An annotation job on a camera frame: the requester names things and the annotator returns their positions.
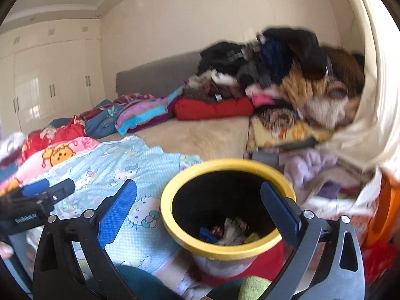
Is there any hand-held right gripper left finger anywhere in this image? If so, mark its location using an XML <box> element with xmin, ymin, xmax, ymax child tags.
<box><xmin>33</xmin><ymin>179</ymin><xmax>138</xmax><ymax>300</ymax></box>

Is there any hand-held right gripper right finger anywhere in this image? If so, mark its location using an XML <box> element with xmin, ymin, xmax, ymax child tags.
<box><xmin>260</xmin><ymin>180</ymin><xmax>366</xmax><ymax>300</ymax></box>

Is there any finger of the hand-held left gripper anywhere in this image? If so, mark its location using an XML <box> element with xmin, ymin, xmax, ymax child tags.
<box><xmin>47</xmin><ymin>179</ymin><xmax>76</xmax><ymax>205</ymax></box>
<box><xmin>22</xmin><ymin>179</ymin><xmax>50</xmax><ymax>196</ymax></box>

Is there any yellow rimmed trash can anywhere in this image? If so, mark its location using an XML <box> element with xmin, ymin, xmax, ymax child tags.
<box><xmin>160</xmin><ymin>159</ymin><xmax>297</xmax><ymax>285</ymax></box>

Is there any blue snack wrapper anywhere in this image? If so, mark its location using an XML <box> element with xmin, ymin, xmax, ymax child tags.
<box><xmin>199</xmin><ymin>226</ymin><xmax>219</xmax><ymax>244</ymax></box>

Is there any person's right forearm green sleeve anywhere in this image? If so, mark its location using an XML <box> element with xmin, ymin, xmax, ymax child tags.
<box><xmin>239</xmin><ymin>276</ymin><xmax>272</xmax><ymax>300</ymax></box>

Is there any person's left hand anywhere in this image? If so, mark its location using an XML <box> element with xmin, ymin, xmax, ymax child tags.
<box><xmin>0</xmin><ymin>244</ymin><xmax>15</xmax><ymax>260</ymax></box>

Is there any dark blue cartoon blanket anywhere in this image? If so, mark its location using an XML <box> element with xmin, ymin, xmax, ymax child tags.
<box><xmin>0</xmin><ymin>162</ymin><xmax>19</xmax><ymax>182</ymax></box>

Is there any pink cartoon bear blanket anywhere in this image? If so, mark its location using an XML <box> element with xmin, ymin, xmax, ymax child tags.
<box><xmin>0</xmin><ymin>136</ymin><xmax>101</xmax><ymax>191</ymax></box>

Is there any light blue cat print blanket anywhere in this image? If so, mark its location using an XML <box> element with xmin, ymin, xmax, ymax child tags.
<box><xmin>26</xmin><ymin>136</ymin><xmax>204</xmax><ymax>276</ymax></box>

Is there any red floral blanket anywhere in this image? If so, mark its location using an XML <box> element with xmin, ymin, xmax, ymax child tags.
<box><xmin>22</xmin><ymin>115</ymin><xmax>86</xmax><ymax>157</ymax></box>

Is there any lilac fleece garment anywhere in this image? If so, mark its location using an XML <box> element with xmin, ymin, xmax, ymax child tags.
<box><xmin>283</xmin><ymin>148</ymin><xmax>338</xmax><ymax>188</ymax></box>

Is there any grey cloth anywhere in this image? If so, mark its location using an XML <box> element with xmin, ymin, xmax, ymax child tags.
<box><xmin>250</xmin><ymin>139</ymin><xmax>322</xmax><ymax>163</ymax></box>

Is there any person's dark teal trouser leg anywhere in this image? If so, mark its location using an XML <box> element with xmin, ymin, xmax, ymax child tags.
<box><xmin>115</xmin><ymin>265</ymin><xmax>182</xmax><ymax>300</ymax></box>

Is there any yellow cartoon blanket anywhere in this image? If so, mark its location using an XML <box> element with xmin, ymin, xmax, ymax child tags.
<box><xmin>248</xmin><ymin>115</ymin><xmax>332</xmax><ymax>149</ymax></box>

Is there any blue leaf print quilt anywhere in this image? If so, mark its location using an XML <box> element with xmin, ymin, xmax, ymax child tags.
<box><xmin>79</xmin><ymin>100</ymin><xmax>126</xmax><ymax>138</ymax></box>

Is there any orange floral cloth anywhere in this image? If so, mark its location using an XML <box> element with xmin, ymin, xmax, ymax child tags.
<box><xmin>325</xmin><ymin>212</ymin><xmax>379</xmax><ymax>241</ymax></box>

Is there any white cloth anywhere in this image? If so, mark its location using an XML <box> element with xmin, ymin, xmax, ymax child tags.
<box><xmin>304</xmin><ymin>169</ymin><xmax>380</xmax><ymax>216</ymax></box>

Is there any tiger striped garment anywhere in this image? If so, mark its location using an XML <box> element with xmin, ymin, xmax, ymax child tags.
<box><xmin>261</xmin><ymin>108</ymin><xmax>297</xmax><ymax>129</ymax></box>

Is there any purple striped blanket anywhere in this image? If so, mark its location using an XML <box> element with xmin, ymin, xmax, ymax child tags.
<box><xmin>115</xmin><ymin>86</ymin><xmax>185</xmax><ymax>135</ymax></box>

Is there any orange plastic basin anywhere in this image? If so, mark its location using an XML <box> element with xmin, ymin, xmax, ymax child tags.
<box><xmin>365</xmin><ymin>175</ymin><xmax>400</xmax><ymax>247</ymax></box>

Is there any beige plush bed sheet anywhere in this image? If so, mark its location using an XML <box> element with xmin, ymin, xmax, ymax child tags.
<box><xmin>97</xmin><ymin>115</ymin><xmax>251</xmax><ymax>163</ymax></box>

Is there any cream fleece garment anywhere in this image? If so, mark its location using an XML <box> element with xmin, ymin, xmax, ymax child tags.
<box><xmin>304</xmin><ymin>95</ymin><xmax>347</xmax><ymax>129</ymax></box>

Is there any pink garment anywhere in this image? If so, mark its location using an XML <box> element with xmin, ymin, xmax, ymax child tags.
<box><xmin>247</xmin><ymin>84</ymin><xmax>285</xmax><ymax>108</ymax></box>

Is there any large red plastic sack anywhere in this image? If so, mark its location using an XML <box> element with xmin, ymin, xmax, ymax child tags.
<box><xmin>362</xmin><ymin>244</ymin><xmax>397</xmax><ymax>285</ymax></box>

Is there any dark red patterned blanket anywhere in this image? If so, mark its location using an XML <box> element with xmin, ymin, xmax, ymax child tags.
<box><xmin>87</xmin><ymin>93</ymin><xmax>154</xmax><ymax>116</ymax></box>

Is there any cream built-in wardrobe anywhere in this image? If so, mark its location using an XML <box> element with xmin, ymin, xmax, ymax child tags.
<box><xmin>0</xmin><ymin>22</ymin><xmax>104</xmax><ymax>132</ymax></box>

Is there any red folded garment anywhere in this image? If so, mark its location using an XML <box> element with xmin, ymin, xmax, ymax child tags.
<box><xmin>173</xmin><ymin>97</ymin><xmax>255</xmax><ymax>121</ymax></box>

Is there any tan shaggy garment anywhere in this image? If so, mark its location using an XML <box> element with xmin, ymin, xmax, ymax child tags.
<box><xmin>279</xmin><ymin>69</ymin><xmax>332</xmax><ymax>107</ymax></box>

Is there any maroon dotted garment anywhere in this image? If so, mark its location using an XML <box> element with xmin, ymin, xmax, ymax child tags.
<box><xmin>183</xmin><ymin>83</ymin><xmax>251</xmax><ymax>104</ymax></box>

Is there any grey fuzzy garment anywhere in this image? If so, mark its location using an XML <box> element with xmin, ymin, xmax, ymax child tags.
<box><xmin>236</xmin><ymin>59</ymin><xmax>272</xmax><ymax>88</ymax></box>

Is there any white fluffy garment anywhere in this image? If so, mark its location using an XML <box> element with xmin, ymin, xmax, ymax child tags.
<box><xmin>187</xmin><ymin>70</ymin><xmax>241</xmax><ymax>88</ymax></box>

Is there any grey fabric headboard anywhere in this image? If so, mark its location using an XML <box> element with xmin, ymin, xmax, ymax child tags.
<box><xmin>115</xmin><ymin>51</ymin><xmax>204</xmax><ymax>97</ymax></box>

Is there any dark blue fuzzy garment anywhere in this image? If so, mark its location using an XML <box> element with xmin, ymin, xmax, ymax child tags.
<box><xmin>261</xmin><ymin>37</ymin><xmax>294</xmax><ymax>82</ymax></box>

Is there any brown plush garment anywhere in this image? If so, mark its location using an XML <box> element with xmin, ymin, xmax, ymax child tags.
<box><xmin>322</xmin><ymin>45</ymin><xmax>366</xmax><ymax>97</ymax></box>

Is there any black jacket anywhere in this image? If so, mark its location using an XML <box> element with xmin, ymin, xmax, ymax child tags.
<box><xmin>198</xmin><ymin>41</ymin><xmax>254</xmax><ymax>76</ymax></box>

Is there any black fuzzy garment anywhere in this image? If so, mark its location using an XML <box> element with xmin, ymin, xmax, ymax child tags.
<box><xmin>262</xmin><ymin>28</ymin><xmax>329</xmax><ymax>80</ymax></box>

